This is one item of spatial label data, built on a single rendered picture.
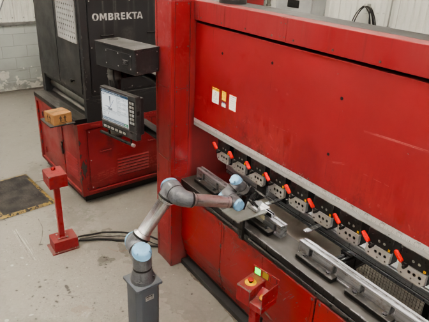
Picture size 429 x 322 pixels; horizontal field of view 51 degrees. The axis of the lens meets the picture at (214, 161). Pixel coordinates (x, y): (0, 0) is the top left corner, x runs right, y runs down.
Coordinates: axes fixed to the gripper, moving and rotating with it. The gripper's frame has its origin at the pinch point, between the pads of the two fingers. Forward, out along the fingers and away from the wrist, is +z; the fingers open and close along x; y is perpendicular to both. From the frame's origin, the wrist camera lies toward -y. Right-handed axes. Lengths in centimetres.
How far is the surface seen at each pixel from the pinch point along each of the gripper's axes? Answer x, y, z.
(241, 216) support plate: -3.9, -12.4, -9.6
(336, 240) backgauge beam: -49, 17, 27
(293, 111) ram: -23, 51, -57
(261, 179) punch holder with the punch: -1.5, 15.5, -16.3
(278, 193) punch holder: -19.3, 13.9, -14.5
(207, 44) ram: 70, 66, -75
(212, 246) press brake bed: 37, -41, 33
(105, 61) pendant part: 135, 13, -93
